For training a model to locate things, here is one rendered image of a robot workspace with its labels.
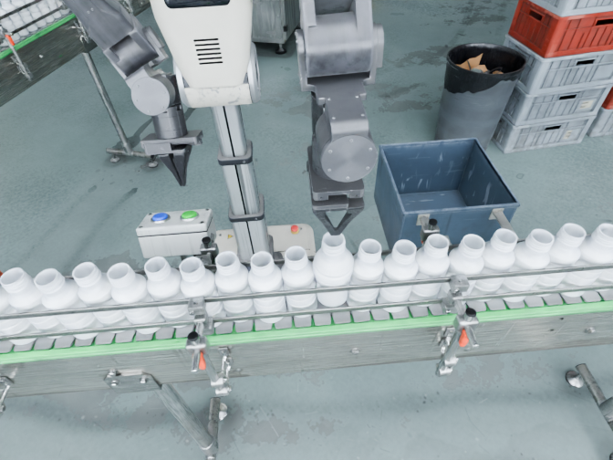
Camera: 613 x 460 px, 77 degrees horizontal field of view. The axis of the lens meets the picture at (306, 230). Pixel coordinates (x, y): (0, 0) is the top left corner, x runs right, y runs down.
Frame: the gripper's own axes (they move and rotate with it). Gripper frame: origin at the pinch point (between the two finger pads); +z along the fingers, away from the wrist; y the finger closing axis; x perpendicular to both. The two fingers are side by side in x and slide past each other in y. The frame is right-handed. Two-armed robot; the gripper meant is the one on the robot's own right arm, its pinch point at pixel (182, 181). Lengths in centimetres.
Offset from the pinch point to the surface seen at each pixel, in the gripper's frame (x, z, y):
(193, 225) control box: -3.8, 8.1, 1.4
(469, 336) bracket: -27, 21, 48
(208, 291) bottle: -18.4, 14.0, 5.7
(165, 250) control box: -3.8, 13.1, -5.3
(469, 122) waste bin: 168, 32, 136
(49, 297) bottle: -18.7, 12.3, -20.4
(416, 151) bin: 47, 11, 62
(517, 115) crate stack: 175, 31, 171
